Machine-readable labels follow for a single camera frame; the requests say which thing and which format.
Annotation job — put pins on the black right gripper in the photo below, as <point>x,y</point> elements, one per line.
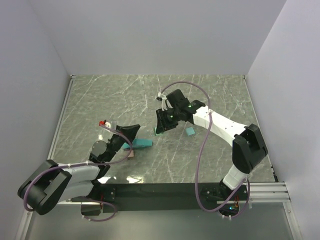
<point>162,124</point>

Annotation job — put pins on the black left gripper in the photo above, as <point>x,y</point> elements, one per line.
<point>130,131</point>

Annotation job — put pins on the green plug adapter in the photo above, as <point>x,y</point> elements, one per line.
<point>156,133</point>

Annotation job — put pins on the teal triangular power strip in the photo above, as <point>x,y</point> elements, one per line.
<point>140,143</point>

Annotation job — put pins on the pink plug adapter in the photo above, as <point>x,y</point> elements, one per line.
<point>131,155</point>

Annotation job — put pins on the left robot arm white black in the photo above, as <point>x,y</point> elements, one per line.
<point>53,182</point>

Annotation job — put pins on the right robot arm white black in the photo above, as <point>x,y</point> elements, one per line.
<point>247,142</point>

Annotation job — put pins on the teal plug adapter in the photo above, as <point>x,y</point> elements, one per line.
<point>190,131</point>

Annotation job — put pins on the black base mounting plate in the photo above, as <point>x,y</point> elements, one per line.
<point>156,197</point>

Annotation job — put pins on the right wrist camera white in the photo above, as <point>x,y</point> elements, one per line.
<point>165,105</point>

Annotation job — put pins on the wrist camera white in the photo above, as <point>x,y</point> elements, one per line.
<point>110,126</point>
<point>165,105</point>

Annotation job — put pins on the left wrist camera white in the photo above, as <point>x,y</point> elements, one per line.
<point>110,126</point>

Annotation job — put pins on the aluminium frame rail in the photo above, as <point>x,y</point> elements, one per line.
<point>264,192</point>

